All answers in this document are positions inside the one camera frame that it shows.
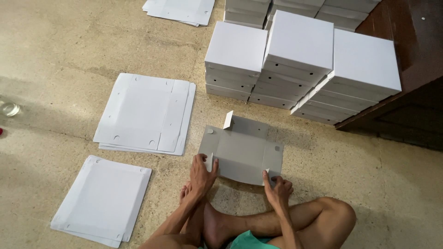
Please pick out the person's left hand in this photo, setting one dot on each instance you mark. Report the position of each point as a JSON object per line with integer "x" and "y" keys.
{"x": 200, "y": 179}

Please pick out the person's right hand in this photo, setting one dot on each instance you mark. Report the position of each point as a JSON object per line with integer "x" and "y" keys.
{"x": 278, "y": 193}

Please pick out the grey cardboard box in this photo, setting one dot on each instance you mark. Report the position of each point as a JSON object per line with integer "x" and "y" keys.
{"x": 242, "y": 152}

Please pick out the person's right leg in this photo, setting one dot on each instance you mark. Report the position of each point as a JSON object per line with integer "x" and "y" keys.
{"x": 311, "y": 218}

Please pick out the person's leg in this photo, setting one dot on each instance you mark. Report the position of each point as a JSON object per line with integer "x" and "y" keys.
{"x": 311, "y": 218}
{"x": 194, "y": 226}

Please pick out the person's left leg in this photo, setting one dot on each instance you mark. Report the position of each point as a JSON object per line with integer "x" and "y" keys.
{"x": 194, "y": 226}

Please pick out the green shorts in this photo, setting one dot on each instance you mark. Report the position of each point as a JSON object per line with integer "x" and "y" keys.
{"x": 249, "y": 242}

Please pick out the pile of flat white blanks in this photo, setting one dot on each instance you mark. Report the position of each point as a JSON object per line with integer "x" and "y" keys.
{"x": 180, "y": 10}
{"x": 145, "y": 110}
{"x": 103, "y": 200}

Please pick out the stacks of assembled white boxes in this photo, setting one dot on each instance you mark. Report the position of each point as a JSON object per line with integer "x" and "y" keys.
{"x": 297, "y": 38}

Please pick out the dark brown wooden cabinet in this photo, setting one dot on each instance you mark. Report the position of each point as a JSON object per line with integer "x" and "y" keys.
{"x": 415, "y": 52}

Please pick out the clear drinking glass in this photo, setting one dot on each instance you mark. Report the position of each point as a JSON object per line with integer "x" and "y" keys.
{"x": 9, "y": 108}

